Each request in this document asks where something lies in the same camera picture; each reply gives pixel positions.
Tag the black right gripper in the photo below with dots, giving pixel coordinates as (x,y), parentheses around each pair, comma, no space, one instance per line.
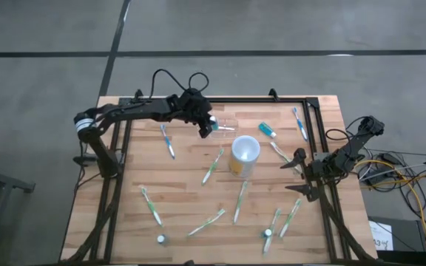
(318,168)

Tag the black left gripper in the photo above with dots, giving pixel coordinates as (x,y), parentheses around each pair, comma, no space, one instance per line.
(194,105)

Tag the blue mouthwash bottle white cap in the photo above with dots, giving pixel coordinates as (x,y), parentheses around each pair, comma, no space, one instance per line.
(215,125)
(268,233)
(266,129)
(162,239)

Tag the clear acrylic organizer box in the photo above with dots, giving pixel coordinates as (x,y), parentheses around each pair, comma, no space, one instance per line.
(229,133)

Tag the green toothbrush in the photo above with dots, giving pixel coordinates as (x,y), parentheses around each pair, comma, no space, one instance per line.
(240,202)
(206,222)
(276,218)
(213,167)
(151,206)
(290,218)
(279,150)

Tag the blue white toothbrush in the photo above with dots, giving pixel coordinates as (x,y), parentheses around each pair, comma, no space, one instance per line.
(168,142)
(301,125)

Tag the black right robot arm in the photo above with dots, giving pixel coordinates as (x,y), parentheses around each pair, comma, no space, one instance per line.
(350,151)

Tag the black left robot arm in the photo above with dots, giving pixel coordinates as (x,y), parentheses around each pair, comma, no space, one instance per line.
(142,109)

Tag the white paper label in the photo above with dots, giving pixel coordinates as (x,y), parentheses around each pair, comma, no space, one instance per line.
(381,234)

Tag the dark grey box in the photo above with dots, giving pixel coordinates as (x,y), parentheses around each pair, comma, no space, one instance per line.
(407,232)

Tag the black metal table frame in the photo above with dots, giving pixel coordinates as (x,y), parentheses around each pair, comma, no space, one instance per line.
(242,100)

